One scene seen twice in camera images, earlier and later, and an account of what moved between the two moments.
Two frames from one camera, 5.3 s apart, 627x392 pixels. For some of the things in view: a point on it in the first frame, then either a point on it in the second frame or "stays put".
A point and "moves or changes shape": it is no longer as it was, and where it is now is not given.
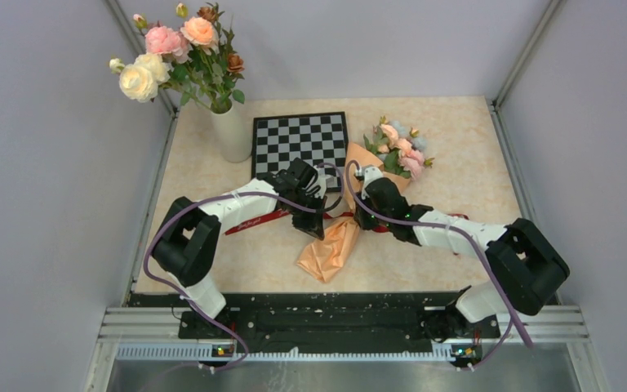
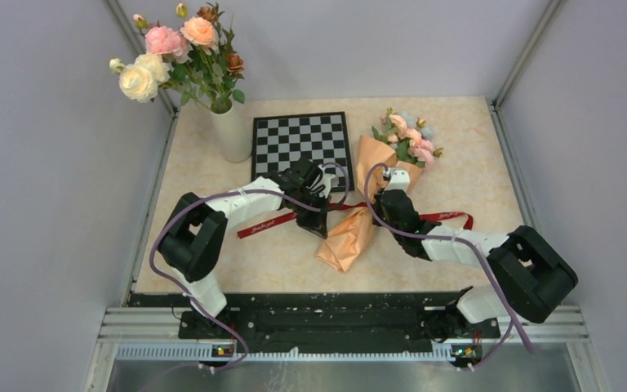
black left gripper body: [305, 220] stays put
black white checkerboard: [318, 139] stays put
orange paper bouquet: [399, 155] moves or changes shape
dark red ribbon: [378, 229] moves or changes shape
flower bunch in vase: [196, 57] stays put
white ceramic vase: [231, 133] stays put
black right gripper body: [369, 220] -> [380, 209]
